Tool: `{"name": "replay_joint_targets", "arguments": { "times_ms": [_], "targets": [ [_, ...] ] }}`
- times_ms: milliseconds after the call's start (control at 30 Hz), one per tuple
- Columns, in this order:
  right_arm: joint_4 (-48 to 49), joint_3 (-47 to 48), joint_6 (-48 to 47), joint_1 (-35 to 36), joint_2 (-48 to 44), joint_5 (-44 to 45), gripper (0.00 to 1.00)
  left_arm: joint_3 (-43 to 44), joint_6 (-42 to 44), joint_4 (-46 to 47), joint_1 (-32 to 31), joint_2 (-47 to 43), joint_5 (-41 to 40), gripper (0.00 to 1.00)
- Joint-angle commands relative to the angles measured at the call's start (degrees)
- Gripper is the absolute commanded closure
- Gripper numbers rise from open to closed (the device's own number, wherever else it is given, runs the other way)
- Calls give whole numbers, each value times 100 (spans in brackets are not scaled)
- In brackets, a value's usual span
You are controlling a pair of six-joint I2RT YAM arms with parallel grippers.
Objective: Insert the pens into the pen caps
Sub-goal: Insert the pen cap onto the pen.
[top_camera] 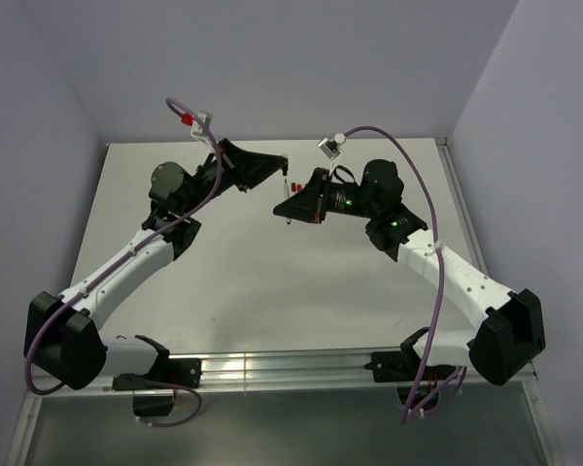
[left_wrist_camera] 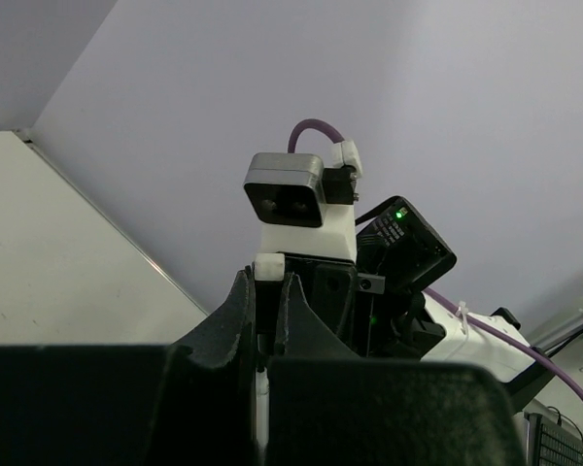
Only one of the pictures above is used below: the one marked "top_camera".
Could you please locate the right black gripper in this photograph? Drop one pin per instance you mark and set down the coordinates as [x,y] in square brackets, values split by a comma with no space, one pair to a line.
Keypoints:
[309,204]

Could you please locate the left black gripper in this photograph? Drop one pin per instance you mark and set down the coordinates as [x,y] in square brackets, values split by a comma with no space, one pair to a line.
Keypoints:
[251,167]

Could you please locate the white marker black tip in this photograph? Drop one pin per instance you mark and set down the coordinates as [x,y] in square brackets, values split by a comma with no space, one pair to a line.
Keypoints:
[287,195]

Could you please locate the black pen cap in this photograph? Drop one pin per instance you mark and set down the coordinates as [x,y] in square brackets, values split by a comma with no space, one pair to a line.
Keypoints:
[285,168]

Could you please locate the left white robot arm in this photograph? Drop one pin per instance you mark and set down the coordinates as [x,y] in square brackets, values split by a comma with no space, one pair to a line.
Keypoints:
[63,331]

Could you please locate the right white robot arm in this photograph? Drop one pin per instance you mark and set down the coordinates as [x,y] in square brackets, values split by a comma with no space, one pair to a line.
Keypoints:
[507,330]

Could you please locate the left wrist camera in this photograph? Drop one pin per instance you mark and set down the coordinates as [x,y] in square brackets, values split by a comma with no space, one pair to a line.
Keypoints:
[199,126]

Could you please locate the aluminium front rail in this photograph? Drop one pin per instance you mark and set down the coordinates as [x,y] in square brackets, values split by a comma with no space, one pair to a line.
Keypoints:
[272,371]

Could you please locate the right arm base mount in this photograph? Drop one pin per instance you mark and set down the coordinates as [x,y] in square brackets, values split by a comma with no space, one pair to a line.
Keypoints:
[401,366]

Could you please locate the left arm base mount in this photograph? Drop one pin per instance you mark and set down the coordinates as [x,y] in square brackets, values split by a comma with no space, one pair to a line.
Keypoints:
[155,394]

